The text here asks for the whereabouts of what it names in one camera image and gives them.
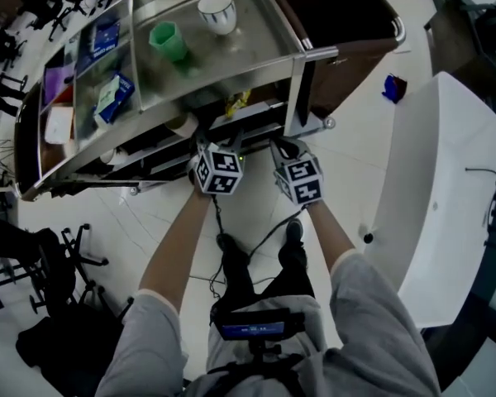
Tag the blue and red bag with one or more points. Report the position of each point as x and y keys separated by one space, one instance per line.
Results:
x=394 y=88

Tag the white mug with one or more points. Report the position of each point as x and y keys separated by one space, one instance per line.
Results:
x=113 y=156

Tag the person's left forearm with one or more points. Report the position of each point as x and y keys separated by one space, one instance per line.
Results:
x=177 y=242

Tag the person's grey shirt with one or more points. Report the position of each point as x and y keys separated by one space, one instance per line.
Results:
x=368 y=337

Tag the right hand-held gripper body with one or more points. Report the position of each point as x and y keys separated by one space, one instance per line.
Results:
x=301 y=182

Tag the black backpack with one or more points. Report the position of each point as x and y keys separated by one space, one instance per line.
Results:
x=485 y=31

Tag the person's black shoe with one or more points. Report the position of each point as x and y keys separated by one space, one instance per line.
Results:
x=294 y=231
x=231 y=246

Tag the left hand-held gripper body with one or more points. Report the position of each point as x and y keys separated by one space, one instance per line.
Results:
x=219 y=172

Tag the green plastic cup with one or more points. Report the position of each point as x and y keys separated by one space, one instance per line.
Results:
x=168 y=41

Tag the dark blue flat packet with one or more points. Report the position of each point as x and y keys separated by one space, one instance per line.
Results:
x=106 y=39

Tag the white striped cup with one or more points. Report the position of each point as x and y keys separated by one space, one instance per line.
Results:
x=217 y=12

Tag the person's black trousers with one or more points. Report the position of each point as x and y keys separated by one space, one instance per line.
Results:
x=293 y=275

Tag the person's right black shoe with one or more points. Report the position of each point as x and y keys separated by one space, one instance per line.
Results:
x=294 y=231

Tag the thin black faucet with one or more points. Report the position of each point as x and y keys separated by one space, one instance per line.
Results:
x=481 y=170

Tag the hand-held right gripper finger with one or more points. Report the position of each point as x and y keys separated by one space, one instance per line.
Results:
x=305 y=151
x=278 y=157

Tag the blue and white box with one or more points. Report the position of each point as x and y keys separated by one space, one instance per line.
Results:
x=113 y=97

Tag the black office chair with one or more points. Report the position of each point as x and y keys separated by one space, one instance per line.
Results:
x=49 y=267
x=49 y=2

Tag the person's left black shoe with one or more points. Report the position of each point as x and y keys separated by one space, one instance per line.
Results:
x=231 y=246

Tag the purple packet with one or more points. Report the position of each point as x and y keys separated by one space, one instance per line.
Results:
x=58 y=83

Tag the black chest-mounted device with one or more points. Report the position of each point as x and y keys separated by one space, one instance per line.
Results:
x=252 y=329

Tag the person's right forearm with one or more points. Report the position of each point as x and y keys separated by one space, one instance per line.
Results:
x=330 y=234

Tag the wooden cabinet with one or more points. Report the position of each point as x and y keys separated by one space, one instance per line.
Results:
x=459 y=48

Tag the black round knob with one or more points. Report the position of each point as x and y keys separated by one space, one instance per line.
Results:
x=368 y=238

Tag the white table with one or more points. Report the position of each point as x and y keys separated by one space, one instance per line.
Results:
x=438 y=201

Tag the yellow snack packet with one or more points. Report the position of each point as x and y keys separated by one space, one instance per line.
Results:
x=237 y=103

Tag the stainless steel cart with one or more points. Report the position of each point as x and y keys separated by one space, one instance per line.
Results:
x=223 y=60

